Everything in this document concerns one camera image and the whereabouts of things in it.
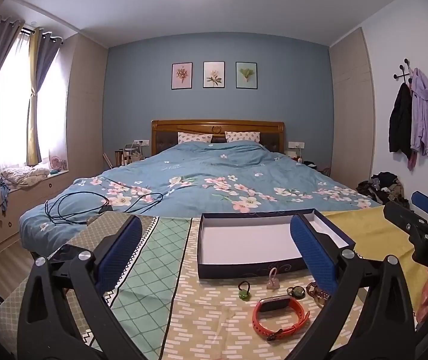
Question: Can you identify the patchwork patterned tablecloth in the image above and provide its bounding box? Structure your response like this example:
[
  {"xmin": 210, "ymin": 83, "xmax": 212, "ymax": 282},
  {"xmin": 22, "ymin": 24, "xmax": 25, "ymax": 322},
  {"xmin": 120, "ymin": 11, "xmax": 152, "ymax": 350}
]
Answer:
[{"xmin": 0, "ymin": 212, "xmax": 368, "ymax": 360}]

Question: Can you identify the white flower framed picture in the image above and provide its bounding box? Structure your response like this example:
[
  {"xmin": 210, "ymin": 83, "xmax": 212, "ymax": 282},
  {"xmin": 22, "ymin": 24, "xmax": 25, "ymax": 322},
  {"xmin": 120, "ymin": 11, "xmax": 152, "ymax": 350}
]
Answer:
[{"xmin": 203, "ymin": 61, "xmax": 225, "ymax": 89}]

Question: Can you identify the navy shallow cardboard box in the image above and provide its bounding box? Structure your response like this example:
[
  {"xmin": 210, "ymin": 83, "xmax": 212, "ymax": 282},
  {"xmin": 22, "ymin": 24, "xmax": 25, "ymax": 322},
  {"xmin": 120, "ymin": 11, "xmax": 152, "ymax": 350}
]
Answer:
[{"xmin": 197, "ymin": 210, "xmax": 356, "ymax": 280}]

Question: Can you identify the black charging cable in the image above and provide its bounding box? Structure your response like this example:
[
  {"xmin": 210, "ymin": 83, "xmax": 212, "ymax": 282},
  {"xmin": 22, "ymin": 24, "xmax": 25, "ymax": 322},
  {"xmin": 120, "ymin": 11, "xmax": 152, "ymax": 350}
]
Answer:
[{"xmin": 45, "ymin": 191, "xmax": 164, "ymax": 226}]

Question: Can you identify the black wall coat rack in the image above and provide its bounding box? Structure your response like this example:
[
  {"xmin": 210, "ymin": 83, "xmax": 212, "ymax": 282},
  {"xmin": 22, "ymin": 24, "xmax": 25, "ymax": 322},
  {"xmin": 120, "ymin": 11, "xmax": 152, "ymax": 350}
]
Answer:
[{"xmin": 394, "ymin": 58, "xmax": 415, "ymax": 83}]

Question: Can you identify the cosmetics organizer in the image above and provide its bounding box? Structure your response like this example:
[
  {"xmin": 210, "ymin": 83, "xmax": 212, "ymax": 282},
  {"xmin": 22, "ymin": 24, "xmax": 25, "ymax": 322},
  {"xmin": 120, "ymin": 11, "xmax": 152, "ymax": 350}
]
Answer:
[{"xmin": 103, "ymin": 142, "xmax": 145, "ymax": 167}]

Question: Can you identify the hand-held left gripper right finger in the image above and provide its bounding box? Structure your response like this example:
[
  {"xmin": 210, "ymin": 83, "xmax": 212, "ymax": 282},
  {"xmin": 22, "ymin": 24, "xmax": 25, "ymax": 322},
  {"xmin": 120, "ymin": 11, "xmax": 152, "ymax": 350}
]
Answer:
[{"xmin": 290, "ymin": 214, "xmax": 417, "ymax": 360}]

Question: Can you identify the white patterned pillow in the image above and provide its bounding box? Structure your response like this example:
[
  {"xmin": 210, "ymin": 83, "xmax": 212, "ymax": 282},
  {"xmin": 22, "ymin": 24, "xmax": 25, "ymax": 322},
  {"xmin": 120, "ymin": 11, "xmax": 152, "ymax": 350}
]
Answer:
[
  {"xmin": 224, "ymin": 131, "xmax": 260, "ymax": 143},
  {"xmin": 177, "ymin": 132, "xmax": 213, "ymax": 144}
]

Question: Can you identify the orange smartwatch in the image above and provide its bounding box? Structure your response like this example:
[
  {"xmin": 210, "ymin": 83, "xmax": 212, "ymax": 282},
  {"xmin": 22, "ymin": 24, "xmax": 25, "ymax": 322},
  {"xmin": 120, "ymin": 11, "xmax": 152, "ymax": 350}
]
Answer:
[{"xmin": 252, "ymin": 296, "xmax": 311, "ymax": 342}]

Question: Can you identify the yellow curtain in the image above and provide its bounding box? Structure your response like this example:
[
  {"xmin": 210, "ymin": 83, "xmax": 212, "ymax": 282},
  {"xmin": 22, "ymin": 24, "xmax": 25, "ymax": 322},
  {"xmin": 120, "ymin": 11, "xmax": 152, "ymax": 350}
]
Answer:
[{"xmin": 27, "ymin": 27, "xmax": 44, "ymax": 166}]

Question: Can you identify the cream laundry pile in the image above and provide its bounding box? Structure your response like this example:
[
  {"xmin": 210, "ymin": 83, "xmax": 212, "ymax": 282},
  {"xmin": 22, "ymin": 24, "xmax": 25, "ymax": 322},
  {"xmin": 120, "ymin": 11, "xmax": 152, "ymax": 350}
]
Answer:
[{"xmin": 0, "ymin": 166, "xmax": 52, "ymax": 187}]

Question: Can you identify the green leaf framed picture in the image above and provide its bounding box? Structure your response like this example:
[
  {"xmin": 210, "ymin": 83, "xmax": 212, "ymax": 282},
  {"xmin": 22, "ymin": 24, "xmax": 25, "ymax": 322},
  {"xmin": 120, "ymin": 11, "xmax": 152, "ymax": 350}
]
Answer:
[{"xmin": 236, "ymin": 61, "xmax": 258, "ymax": 89}]

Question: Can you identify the blue floral duvet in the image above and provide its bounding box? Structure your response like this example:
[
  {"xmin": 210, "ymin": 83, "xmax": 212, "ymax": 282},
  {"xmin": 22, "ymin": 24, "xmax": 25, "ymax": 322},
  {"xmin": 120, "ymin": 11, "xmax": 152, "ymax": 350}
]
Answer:
[{"xmin": 19, "ymin": 140, "xmax": 381, "ymax": 250}]

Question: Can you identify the maroon beaded bracelet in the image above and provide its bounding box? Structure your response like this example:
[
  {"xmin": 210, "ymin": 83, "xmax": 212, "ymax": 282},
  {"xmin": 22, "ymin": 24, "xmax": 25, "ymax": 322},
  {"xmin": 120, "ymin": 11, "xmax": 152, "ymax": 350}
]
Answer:
[{"xmin": 313, "ymin": 290, "xmax": 331, "ymax": 308}]

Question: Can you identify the small pink fan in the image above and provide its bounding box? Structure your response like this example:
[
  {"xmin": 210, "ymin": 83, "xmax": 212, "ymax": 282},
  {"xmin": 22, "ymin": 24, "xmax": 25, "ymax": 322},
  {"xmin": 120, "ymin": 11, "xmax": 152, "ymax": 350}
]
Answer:
[{"xmin": 49, "ymin": 155, "xmax": 67, "ymax": 173}]

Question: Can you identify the purple jacket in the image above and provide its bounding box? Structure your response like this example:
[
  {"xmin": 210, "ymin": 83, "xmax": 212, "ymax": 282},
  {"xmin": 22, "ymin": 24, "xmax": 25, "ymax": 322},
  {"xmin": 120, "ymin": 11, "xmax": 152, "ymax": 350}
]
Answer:
[{"xmin": 409, "ymin": 67, "xmax": 428, "ymax": 158}]

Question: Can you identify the dark clothes pile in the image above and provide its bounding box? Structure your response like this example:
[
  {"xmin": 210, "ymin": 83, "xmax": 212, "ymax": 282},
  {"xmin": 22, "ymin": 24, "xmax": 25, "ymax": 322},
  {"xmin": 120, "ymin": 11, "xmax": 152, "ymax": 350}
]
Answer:
[{"xmin": 355, "ymin": 172, "xmax": 411, "ymax": 209}]

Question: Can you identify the black jacket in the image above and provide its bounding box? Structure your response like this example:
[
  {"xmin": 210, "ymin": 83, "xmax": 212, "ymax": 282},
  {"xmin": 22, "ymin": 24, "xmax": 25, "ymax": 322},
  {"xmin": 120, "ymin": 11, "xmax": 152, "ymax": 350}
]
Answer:
[{"xmin": 388, "ymin": 82, "xmax": 413, "ymax": 160}]

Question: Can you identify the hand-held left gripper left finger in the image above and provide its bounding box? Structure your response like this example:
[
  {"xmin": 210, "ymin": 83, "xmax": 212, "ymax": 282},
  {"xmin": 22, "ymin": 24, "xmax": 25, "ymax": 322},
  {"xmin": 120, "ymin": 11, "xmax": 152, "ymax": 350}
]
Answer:
[{"xmin": 17, "ymin": 215, "xmax": 143, "ymax": 360}]

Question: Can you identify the pink flower framed picture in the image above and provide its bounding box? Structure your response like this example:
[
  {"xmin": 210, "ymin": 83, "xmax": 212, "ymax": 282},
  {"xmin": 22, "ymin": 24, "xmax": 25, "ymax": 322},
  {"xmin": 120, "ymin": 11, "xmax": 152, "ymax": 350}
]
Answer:
[{"xmin": 171, "ymin": 62, "xmax": 194, "ymax": 90}]

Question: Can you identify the beige wardrobe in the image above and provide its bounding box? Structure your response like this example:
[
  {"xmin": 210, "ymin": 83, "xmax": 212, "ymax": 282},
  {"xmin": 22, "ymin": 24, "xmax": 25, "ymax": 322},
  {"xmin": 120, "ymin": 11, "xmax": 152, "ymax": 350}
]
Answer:
[
  {"xmin": 329, "ymin": 28, "xmax": 375, "ymax": 186},
  {"xmin": 66, "ymin": 34, "xmax": 108, "ymax": 181}
]

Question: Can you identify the wooden headboard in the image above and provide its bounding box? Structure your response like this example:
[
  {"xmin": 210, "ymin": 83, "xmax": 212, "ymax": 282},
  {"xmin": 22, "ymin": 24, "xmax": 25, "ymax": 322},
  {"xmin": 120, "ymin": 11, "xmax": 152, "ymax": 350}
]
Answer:
[{"xmin": 151, "ymin": 119, "xmax": 286, "ymax": 156}]

